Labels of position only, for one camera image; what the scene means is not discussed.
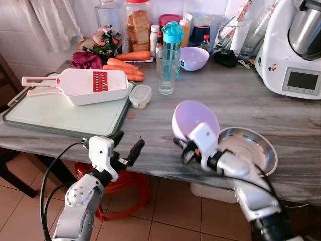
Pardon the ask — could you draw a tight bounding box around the plain purple plastic bowl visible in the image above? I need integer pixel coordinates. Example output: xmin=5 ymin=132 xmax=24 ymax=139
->
xmin=172 ymin=100 xmax=220 ymax=146

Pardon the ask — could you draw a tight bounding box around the red plastic stool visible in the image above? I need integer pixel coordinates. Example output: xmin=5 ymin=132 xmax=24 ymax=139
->
xmin=74 ymin=161 xmax=151 ymax=221

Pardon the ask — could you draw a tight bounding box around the white plastic box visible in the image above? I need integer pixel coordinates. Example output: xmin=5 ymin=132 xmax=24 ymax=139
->
xmin=190 ymin=182 xmax=239 ymax=204

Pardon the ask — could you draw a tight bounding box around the small clear lidded food container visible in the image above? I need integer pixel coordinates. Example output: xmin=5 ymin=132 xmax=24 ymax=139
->
xmin=129 ymin=84 xmax=152 ymax=109

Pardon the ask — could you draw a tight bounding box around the shallow stainless steel bowl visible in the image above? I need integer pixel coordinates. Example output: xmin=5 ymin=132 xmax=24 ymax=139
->
xmin=213 ymin=127 xmax=278 ymax=177

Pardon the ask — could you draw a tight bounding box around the pale green cutting board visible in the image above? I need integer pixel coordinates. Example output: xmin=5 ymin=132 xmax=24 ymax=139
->
xmin=2 ymin=80 xmax=135 ymax=139

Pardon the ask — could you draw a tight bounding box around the clear drinking glass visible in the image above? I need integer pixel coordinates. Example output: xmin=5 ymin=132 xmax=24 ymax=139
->
xmin=156 ymin=49 xmax=179 ymax=96

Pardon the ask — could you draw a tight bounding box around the white mandoline slicer red blade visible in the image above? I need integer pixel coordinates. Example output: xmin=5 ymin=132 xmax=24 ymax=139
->
xmin=21 ymin=68 xmax=130 ymax=106

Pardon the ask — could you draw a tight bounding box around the purple bowl with dark sticker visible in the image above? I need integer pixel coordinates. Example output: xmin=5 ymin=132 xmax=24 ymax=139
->
xmin=179 ymin=47 xmax=210 ymax=72

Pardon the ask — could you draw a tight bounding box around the green bag of vegetables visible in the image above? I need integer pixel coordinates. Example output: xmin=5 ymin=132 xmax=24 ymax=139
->
xmin=92 ymin=25 xmax=123 ymax=61

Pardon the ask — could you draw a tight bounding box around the small black pouch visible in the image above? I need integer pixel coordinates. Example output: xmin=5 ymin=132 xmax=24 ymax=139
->
xmin=213 ymin=49 xmax=239 ymax=68

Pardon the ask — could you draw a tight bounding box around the small dark sauce bottle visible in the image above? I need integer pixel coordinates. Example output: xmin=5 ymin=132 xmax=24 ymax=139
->
xmin=199 ymin=34 xmax=212 ymax=53

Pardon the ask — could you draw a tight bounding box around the small white bottle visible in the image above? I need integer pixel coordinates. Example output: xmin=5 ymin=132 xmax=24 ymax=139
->
xmin=149 ymin=24 xmax=161 ymax=56

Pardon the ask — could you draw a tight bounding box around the teal-capped water bottle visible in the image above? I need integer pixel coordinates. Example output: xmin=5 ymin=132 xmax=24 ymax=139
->
xmin=162 ymin=21 xmax=185 ymax=79

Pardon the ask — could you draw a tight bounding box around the orange squeeze bottle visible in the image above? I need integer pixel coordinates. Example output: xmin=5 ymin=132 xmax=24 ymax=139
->
xmin=181 ymin=14 xmax=193 ymax=49

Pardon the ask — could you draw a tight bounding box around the red-lidded jar of crackers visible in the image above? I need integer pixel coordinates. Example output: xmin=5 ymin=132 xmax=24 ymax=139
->
xmin=124 ymin=0 xmax=153 ymax=51

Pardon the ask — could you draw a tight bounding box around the dark wooden chair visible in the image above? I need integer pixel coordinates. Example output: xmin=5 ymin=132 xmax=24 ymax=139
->
xmin=0 ymin=53 xmax=40 ymax=197

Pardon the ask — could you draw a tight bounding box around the clear glass jar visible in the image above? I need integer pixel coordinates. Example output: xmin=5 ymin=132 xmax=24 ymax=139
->
xmin=95 ymin=0 xmax=123 ymax=31

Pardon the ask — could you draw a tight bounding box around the pink-lidded container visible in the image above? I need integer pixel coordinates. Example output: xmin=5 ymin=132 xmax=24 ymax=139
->
xmin=159 ymin=14 xmax=183 ymax=28

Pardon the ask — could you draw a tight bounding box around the clear plastic pitcher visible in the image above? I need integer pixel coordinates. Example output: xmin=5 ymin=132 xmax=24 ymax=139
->
xmin=216 ymin=0 xmax=252 ymax=54

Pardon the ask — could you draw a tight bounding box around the white food processor steel jug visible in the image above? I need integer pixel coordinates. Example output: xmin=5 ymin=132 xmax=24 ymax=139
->
xmin=254 ymin=0 xmax=321 ymax=100

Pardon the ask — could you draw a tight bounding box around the white curtain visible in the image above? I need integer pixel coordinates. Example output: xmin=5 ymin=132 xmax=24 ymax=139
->
xmin=10 ymin=0 xmax=84 ymax=54

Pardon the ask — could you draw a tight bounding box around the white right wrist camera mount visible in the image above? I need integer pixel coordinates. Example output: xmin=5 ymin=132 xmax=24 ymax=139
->
xmin=187 ymin=122 xmax=220 ymax=171

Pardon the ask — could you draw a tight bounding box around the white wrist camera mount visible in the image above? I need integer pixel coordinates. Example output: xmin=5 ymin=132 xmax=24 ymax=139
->
xmin=187 ymin=122 xmax=220 ymax=171
xmin=88 ymin=136 xmax=119 ymax=182

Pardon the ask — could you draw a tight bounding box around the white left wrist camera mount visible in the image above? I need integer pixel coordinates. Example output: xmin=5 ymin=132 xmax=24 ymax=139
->
xmin=88 ymin=136 xmax=119 ymax=182

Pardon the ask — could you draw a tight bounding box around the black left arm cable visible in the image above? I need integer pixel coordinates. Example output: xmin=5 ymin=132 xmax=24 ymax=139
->
xmin=40 ymin=141 xmax=91 ymax=241

